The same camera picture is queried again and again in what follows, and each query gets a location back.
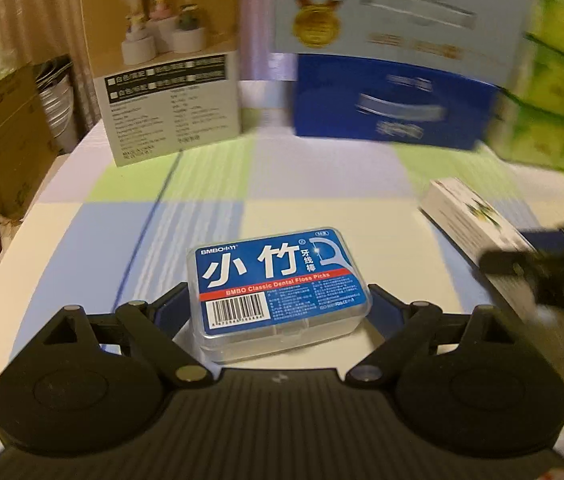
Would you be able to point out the dark blue milk carton box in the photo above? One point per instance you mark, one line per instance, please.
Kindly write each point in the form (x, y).
(343, 97)

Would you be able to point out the purple curtain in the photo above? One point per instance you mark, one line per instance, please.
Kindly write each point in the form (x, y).
(42, 29)

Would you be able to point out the light blue milk carton box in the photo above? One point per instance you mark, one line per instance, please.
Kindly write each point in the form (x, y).
(477, 39)

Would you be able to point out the clear dental floss pick box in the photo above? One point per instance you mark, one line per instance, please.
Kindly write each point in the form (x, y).
(270, 294)

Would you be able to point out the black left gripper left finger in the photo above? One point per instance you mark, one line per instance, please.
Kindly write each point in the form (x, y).
(151, 328)

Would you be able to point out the white humidifier product box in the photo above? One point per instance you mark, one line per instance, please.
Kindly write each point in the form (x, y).
(165, 73)

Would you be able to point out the brown cardboard boxes on floor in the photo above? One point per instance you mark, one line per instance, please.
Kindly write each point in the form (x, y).
(27, 146)

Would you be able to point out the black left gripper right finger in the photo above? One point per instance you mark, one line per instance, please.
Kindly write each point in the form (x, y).
(405, 328)

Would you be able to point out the green tissue pack bundle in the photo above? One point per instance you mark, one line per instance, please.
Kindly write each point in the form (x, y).
(527, 124)

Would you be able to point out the white green medicine box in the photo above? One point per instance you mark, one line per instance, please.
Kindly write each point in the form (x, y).
(472, 226)

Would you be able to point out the checked blue green tablecloth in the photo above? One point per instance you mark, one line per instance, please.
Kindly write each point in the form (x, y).
(98, 234)

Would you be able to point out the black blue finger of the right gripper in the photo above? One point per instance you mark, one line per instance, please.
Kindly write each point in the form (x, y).
(509, 262)

